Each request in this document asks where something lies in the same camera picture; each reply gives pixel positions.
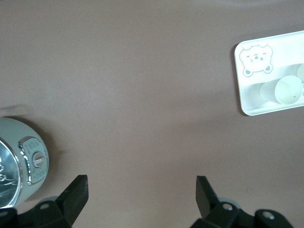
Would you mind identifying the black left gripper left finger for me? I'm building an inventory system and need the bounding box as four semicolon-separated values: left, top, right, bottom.
18;175;89;228

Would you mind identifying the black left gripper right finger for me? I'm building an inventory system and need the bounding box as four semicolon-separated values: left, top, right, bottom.
190;175;256;228

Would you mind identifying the white bear print tray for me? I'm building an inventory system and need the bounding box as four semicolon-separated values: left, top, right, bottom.
234;30;304;116

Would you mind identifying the glass pot lid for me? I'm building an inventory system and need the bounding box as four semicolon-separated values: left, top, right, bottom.
0;137;23;209

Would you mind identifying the green electric cooking pot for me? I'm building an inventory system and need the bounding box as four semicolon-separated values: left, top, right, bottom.
0;116;49;209

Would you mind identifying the brown table cover mat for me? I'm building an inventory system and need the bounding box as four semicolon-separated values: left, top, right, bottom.
0;0;304;228

